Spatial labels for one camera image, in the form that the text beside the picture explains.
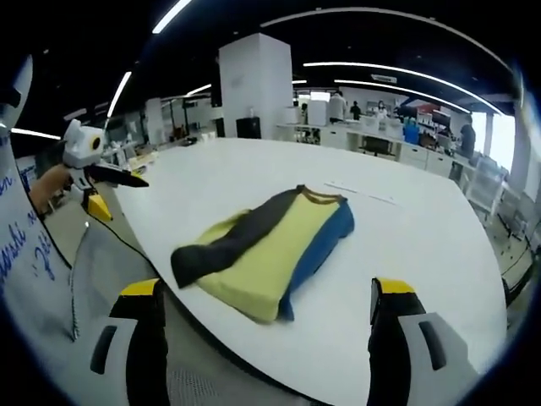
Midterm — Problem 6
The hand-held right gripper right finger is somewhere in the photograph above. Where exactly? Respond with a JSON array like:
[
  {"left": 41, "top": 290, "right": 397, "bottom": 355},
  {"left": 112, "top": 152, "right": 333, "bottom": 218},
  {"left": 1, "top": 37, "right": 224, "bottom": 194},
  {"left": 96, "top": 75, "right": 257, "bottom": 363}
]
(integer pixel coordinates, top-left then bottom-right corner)
[{"left": 368, "top": 277, "right": 483, "bottom": 406}]

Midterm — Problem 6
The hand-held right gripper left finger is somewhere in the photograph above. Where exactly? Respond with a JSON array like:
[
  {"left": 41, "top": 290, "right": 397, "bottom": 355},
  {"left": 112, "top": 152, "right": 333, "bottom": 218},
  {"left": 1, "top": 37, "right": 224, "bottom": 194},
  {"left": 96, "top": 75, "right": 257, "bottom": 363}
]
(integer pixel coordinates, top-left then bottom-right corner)
[{"left": 69, "top": 277, "right": 171, "bottom": 406}]

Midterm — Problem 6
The yellow blue grey garment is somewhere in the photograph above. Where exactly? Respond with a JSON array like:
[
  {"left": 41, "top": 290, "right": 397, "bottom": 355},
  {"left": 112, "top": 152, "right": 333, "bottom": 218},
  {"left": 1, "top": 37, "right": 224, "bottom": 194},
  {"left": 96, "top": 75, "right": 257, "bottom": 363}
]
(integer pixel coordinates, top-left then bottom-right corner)
[{"left": 170, "top": 184, "right": 356, "bottom": 326}]

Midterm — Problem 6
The person's left hand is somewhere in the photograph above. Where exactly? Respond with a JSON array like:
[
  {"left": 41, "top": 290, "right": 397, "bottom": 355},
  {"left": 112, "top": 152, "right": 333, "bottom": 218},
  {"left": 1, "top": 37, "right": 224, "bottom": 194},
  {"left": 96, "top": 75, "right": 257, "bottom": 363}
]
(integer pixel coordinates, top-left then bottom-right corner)
[{"left": 30, "top": 164, "right": 72, "bottom": 217}]

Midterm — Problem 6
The straight ceiling light strip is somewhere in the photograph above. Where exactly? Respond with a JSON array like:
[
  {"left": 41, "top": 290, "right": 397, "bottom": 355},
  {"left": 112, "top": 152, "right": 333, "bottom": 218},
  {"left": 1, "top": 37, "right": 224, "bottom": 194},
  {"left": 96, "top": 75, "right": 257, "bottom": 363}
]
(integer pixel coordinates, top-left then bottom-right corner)
[
  {"left": 106, "top": 70, "right": 133, "bottom": 119},
  {"left": 151, "top": 0, "right": 194, "bottom": 35}
]

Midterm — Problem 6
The white chest-worn device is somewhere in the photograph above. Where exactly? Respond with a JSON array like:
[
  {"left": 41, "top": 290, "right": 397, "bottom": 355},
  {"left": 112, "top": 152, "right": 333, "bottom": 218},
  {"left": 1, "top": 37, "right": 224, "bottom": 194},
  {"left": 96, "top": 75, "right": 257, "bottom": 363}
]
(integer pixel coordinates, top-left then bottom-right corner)
[{"left": 0, "top": 54, "right": 34, "bottom": 140}]

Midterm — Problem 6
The person in white shirt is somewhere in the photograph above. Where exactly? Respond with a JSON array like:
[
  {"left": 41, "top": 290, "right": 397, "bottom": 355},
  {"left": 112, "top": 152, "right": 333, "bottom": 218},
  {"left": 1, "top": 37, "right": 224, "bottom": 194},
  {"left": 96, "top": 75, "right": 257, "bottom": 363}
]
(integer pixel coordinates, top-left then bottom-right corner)
[{"left": 0, "top": 126, "right": 85, "bottom": 381}]

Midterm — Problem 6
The black cabinet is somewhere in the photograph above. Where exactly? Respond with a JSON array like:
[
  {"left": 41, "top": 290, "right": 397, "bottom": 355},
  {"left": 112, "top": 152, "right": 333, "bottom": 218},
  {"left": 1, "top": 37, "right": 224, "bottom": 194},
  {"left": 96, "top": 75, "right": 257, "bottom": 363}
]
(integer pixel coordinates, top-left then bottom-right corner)
[{"left": 235, "top": 117, "right": 262, "bottom": 140}]

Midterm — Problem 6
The wide white pillar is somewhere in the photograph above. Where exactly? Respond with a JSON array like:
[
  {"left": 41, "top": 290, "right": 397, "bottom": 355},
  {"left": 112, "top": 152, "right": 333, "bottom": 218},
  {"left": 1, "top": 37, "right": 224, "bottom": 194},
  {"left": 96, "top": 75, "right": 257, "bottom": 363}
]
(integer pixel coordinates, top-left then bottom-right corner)
[{"left": 218, "top": 32, "right": 293, "bottom": 140}]

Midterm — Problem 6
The white mesh office chair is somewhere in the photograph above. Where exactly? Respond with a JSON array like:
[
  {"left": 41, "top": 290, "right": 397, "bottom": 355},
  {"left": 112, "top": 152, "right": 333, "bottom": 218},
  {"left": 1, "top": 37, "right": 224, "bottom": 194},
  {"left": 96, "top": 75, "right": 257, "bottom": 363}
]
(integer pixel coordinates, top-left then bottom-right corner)
[{"left": 464, "top": 156, "right": 508, "bottom": 221}]

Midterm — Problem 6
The white box cabinet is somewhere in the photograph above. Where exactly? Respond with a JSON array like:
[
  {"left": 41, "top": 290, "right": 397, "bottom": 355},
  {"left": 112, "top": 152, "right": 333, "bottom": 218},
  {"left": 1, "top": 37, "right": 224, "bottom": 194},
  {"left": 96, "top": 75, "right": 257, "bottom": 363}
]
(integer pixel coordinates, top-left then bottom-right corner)
[{"left": 307, "top": 100, "right": 329, "bottom": 127}]

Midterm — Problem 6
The black office chair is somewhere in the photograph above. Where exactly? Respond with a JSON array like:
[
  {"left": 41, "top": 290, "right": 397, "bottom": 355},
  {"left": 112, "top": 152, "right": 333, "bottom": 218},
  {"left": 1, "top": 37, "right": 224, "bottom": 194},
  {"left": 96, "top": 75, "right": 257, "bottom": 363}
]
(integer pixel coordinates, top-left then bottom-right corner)
[{"left": 358, "top": 134, "right": 392, "bottom": 157}]

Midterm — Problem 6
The white cabinet desk row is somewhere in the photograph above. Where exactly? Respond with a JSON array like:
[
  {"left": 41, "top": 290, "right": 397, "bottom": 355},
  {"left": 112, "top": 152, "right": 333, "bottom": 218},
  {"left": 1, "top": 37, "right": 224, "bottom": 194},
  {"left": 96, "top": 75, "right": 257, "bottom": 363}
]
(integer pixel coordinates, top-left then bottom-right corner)
[{"left": 276, "top": 120, "right": 462, "bottom": 178}]

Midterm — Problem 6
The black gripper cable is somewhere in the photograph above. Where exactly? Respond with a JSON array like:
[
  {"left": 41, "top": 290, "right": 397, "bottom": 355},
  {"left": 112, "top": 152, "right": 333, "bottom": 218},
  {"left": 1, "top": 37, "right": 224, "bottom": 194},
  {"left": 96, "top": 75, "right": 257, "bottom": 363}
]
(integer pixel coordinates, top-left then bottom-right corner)
[{"left": 82, "top": 217, "right": 170, "bottom": 284}]

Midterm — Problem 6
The striped wall banner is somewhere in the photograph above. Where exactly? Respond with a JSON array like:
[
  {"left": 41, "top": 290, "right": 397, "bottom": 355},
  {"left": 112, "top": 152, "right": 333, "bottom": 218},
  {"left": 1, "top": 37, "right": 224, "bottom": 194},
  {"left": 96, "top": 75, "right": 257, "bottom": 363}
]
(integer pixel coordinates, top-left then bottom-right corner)
[{"left": 396, "top": 97, "right": 447, "bottom": 118}]

